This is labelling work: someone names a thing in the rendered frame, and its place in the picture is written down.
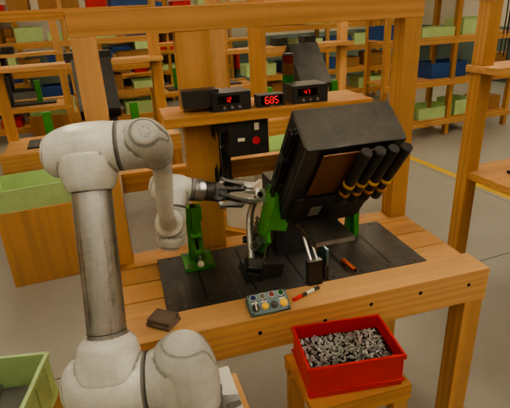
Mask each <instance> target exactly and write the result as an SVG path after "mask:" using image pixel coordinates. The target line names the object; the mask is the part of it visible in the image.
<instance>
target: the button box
mask: <svg viewBox="0 0 510 408"><path fill-rule="evenodd" d="M279 290H282V291H283V294H282V295H280V294H279V293H278V290H275V291H272V292H273V293H274V296H269V293H270V291H268V292H263V294H265V298H264V299H262V298H261V297H260V294H261V293H259V294H255V296H256V299H255V300H251V298H250V297H251V296H252V295H247V296H246V300H245V305H246V308H247V309H248V311H249V315H250V316H251V317H259V316H262V315H266V314H271V313H274V312H281V311H285V310H289V309H291V305H290V303H289V300H288V297H287V293H286V290H285V288H283V289H279ZM282 298H285V299H287V302H288V303H287V305H286V306H282V305H281V304H280V300H281V299H282ZM274 300H276V301H277V302H278V306H277V307H276V308H274V307H273V306H272V305H271V303H272V301H274ZM263 303H267V304H268V305H269V307H268V308H267V309H264V308H263V307H262V304H263ZM254 304H258V305H259V306H260V309H259V311H257V312H255V311H253V305H254Z"/></svg>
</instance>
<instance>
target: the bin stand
mask: <svg viewBox="0 0 510 408"><path fill-rule="evenodd" d="M284 360H285V361H284V363H285V369H286V371H287V408H304V401H305V402H306V404H307V406H308V408H377V407H380V406H385V408H407V401H408V398H410V395H411V387H412V384H411V383H410V381H409V380H408V379H407V378H406V376H405V375H404V374H403V373H402V376H403V378H405V380H404V381H402V383H401V384H400V385H391V386H386V387H381V388H376V389H367V390H362V391H357V392H352V393H343V394H338V395H333V396H328V397H319V398H313V399H309V398H308V394H307V391H306V388H305V386H304V382H303V380H302V377H301V375H300V371H299V369H298V366H297V363H296V361H295V357H294V355H293V353H291V354H288V355H284Z"/></svg>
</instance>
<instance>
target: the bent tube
mask: <svg viewBox="0 0 510 408"><path fill-rule="evenodd" d="M260 190H261V191H260ZM255 194H256V195H255V196H254V197H253V198H256V201H259V202H265V201H266V193H265V189H260V188H256V189H255ZM256 205H257V203H255V202H254V203H253V204H249V207H248V210H247V215H246V232H247V245H248V259H249V258H255V251H253V250H252V249H251V248H250V245H251V244H252V243H253V242H254V234H253V215H254V211H255V208H256Z"/></svg>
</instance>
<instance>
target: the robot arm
mask: <svg viewBox="0 0 510 408"><path fill-rule="evenodd" d="M39 153H40V161H41V164H42V166H43V167H44V169H45V171H46V172H47V173H48V174H50V175H51V176H54V177H56V178H60V179H61V181H62V184H63V186H64V188H65V189H66V191H67V192H68V193H71V201H72V209H73V217H74V231H75V239H76V246H77V254H78V257H79V272H80V279H81V287H82V294H83V309H84V316H85V324H86V331H87V336H86V337H85V338H84V339H83V340H82V341H81V342H80V344H79V346H78V348H77V355H76V359H74V360H72V361H70V362H69V364H68V365H67V366H66V368H65V369H64V371H63V373H62V377H61V379H60V384H59V395H60V399H61V403H62V405H63V407H64V408H236V407H237V406H240V405H241V400H240V395H239V394H232V395H223V394H222V391H223V387H222V385H221V384H220V377H219V368H218V364H217V361H216V358H215V354H214V352H213V351H212V349H211V347H210V345H209V343H208V342H207V341H206V339H205V338H204V337H203V336H202V335H201V334H200V333H198V332H196V331H193V330H190V329H179V330H176V331H173V332H171V333H169V334H166V335H165V336H164V337H163V338H161V339H160V340H159V341H158V342H157V343H156V345H155V347H153V348H151V349H150V350H148V351H142V349H141V347H140V344H139V342H138V338H137V336H136V335H135V334H134V333H132V332H131V331H130V330H129V329H127V327H126V319H125V305H124V297H123V290H122V281H121V267H120V260H119V252H118V244H117V230H116V222H115V214H114V207H113V192H112V189H114V187H115V185H116V183H117V175H118V172H120V171H126V170H132V169H139V168H149V169H151V170H152V172H153V176H152V177H151V179H150V181H149V185H148V193H149V194H150V195H151V196H152V197H153V198H155V199H156V204H157V211H158V213H157V215H156V218H155V238H156V242H157V245H158V246H159V247H160V248H161V249H162V250H165V251H176V250H178V249H179V248H180V247H181V246H182V244H183V241H184V238H185V228H186V204H187V201H195V202H202V201H203V199H204V200H205V201H215V202H218V203H219V205H220V209H223V208H225V207H235V208H242V207H243V206H244V205H245V203H246V204H253V203H254V202H255V203H261V202H259V201H256V198H247V197H246V198H239V197H236V196H232V195H230V194H227V192H244V193H248V194H255V189H253V188H249V187H246V186H245V185H244V182H240V181H234V180H229V179H226V178H225V177H223V176H221V178H220V179H219V182H216V183H214V182H210V181H205V180H204V179H198V178H193V177H187V176H184V175H181V174H175V173H172V157H173V143H172V139H171V137H170V135H169V133H168V132H167V130H166V129H165V128H164V127H163V126H162V125H161V124H160V123H159V122H157V121H155V120H153V119H150V118H147V117H140V118H135V119H133V120H119V121H86V122H80V123H74V124H70V125H65V126H63V127H60V128H57V129H55V130H53V131H51V132H50V133H48V134H46V136H45V137H43V138H42V140H41V142H40V150H39ZM223 184H226V185H233V186H235V187H230V186H224V185H223ZM223 200H229V201H233V202H226V203H225V202H222V201H223Z"/></svg>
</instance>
